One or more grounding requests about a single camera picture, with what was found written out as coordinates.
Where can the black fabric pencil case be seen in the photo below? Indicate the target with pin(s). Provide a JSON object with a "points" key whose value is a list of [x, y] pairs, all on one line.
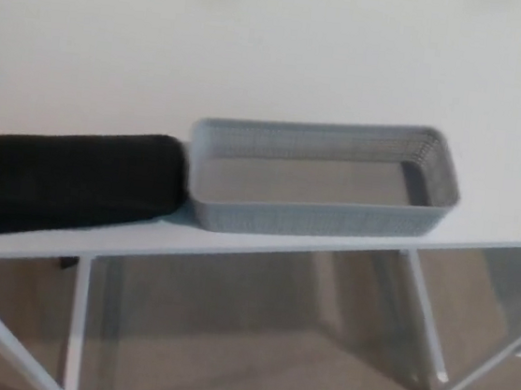
{"points": [[69, 182]]}

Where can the small black floor object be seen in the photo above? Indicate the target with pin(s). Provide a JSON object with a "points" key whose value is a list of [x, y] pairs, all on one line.
{"points": [[68, 262]]}

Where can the grey perforated plastic basket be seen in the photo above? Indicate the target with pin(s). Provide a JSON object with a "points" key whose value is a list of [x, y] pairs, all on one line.
{"points": [[314, 220]]}

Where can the white metal table leg frame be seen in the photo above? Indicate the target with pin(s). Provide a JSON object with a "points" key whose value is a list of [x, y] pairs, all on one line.
{"points": [[77, 325], [426, 312]]}

